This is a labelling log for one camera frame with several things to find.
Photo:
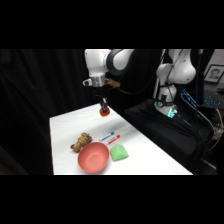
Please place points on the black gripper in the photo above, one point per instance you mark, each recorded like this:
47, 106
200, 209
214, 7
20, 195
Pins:
101, 96

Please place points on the red ball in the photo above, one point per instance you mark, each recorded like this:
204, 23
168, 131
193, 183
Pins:
104, 113

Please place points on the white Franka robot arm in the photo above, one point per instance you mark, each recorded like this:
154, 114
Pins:
100, 63

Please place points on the pink bowl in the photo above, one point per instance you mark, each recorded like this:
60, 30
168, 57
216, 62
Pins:
93, 157

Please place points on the blue marker pen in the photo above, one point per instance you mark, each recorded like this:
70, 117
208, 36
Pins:
106, 136

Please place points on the red marker pen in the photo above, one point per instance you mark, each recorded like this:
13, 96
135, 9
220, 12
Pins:
112, 139

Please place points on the brown plush toy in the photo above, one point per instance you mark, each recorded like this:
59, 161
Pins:
81, 142

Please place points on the green sponge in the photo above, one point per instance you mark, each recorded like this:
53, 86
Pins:
118, 153

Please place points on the black curtain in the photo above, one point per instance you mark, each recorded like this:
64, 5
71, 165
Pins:
43, 100

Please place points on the black robot stand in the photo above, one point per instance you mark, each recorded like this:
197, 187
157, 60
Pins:
166, 133

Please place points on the framed picture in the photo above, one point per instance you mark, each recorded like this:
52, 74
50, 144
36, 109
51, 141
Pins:
214, 73

